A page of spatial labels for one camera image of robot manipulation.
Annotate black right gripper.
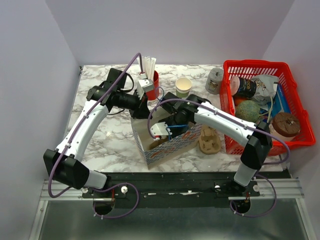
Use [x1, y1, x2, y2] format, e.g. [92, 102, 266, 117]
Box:
[158, 114, 191, 146]

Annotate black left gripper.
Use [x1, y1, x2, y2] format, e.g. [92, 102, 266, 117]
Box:
[117, 88, 154, 120]

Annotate brown pulp cup carrier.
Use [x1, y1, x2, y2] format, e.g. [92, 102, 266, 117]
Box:
[148, 137, 169, 151]
[198, 125, 222, 155]

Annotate checkered paper takeout bag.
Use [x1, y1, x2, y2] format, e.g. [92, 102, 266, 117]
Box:
[131, 104, 202, 169]

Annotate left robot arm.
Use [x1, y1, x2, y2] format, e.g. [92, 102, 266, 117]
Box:
[43, 68, 154, 198]

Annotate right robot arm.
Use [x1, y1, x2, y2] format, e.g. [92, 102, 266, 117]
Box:
[161, 92, 272, 196]

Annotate red plastic straw holder cup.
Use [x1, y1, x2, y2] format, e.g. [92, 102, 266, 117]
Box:
[146, 70, 159, 101]

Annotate white wrapped straws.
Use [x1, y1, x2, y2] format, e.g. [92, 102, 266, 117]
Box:
[142, 56, 157, 80]

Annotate grey marbled block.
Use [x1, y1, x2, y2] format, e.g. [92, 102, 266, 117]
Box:
[205, 68, 224, 95]

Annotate green round sponge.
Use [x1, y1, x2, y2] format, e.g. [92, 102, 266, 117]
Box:
[235, 100, 260, 123]

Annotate dark printed cup in basket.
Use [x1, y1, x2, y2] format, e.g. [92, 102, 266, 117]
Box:
[229, 76, 257, 99]

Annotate red plastic basket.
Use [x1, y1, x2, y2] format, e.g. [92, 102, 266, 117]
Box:
[219, 59, 316, 151]

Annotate crumpled silver snack bag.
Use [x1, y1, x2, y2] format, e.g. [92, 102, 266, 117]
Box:
[251, 74, 280, 106]

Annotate blue package in basket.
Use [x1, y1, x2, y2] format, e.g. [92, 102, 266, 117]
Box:
[270, 83, 291, 118]

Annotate brown round cake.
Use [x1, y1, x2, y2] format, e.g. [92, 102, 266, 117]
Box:
[269, 112, 301, 142]

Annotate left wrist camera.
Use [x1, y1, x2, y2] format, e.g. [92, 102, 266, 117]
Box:
[136, 72, 155, 100]

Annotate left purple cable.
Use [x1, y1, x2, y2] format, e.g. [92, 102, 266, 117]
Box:
[47, 52, 140, 220]

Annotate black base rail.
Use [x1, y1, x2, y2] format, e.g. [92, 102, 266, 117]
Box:
[82, 172, 260, 209]

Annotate aluminium frame rail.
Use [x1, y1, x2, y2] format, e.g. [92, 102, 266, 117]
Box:
[40, 178, 304, 201]

